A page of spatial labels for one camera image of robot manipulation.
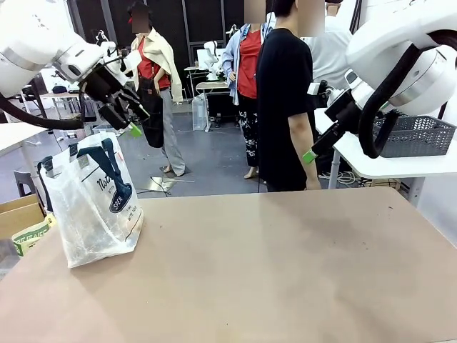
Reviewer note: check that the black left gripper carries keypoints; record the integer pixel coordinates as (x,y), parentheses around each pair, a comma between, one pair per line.
(101,87)

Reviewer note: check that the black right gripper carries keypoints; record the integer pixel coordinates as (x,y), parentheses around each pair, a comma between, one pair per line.
(341,107)

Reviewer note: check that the person right forearm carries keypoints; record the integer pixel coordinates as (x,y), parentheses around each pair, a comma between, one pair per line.
(301,143)

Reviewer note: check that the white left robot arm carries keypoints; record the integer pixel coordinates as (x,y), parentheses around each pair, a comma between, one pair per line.
(32,35)

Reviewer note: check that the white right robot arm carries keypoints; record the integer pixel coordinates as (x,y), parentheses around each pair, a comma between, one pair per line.
(392,28)

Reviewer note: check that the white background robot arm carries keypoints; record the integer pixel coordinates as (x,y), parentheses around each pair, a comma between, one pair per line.
(210,53)

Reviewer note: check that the person right hand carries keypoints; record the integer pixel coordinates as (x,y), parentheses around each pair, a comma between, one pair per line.
(313,184)

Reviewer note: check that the clear plastic container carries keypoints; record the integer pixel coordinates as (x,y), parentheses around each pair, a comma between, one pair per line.
(200,114)

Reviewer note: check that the metal mannequin stand base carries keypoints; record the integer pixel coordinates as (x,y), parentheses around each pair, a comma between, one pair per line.
(166,182)

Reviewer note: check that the person in black t-shirt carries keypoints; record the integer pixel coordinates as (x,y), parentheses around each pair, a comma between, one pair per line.
(278,89)

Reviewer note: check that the white side table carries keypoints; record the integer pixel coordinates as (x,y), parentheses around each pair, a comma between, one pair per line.
(392,166)

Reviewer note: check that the person in white shirt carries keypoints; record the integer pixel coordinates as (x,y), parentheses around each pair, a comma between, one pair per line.
(328,53)

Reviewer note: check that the grey plastic basket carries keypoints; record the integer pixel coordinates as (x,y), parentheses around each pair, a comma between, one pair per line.
(421,139)

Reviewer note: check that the grey chair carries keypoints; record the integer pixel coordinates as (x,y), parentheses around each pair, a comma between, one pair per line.
(26,178)

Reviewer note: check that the brown cardboard box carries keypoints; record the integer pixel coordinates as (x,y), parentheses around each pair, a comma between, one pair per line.
(21,221)

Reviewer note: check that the green white carton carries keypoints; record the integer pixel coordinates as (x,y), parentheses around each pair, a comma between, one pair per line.
(32,236)

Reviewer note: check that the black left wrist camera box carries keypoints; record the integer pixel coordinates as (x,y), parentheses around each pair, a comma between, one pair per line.
(114,118)

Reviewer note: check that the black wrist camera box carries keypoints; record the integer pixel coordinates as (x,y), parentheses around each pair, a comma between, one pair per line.
(114,118)
(330,137)

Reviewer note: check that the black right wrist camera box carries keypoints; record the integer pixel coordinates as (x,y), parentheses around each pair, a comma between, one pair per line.
(330,137)

